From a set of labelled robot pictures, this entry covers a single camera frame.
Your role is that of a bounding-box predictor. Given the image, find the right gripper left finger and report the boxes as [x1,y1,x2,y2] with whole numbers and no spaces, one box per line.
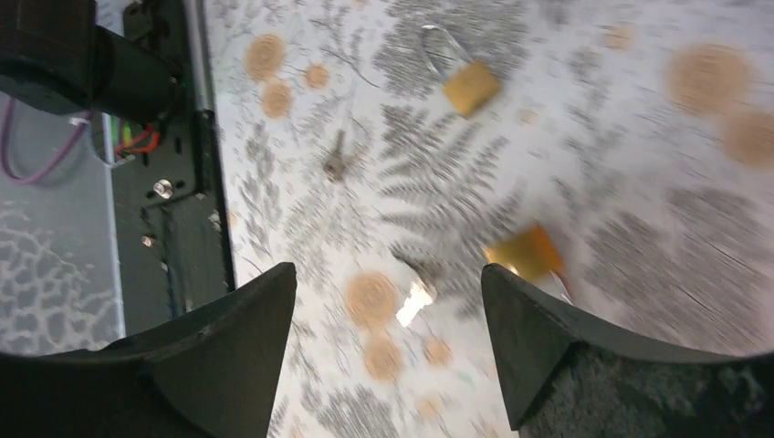
[1,262,297,437]

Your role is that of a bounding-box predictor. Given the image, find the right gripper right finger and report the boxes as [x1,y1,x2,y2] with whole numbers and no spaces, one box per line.
[481,264,773,437]

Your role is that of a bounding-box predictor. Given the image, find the brass padlock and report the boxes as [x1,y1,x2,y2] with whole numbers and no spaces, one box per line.
[417,24,500,119]
[483,224,572,304]

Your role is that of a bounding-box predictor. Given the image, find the small silver keys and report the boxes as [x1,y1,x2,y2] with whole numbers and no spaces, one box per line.
[322,130,347,182]

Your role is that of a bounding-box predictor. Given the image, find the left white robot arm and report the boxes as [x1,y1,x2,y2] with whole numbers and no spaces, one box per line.
[1,0,194,126]

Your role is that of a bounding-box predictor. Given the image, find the floral table mat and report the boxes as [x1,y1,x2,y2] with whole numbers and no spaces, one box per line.
[204,1,773,437]

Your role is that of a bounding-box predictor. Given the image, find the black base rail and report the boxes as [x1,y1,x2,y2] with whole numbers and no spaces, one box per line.
[112,1,235,335]

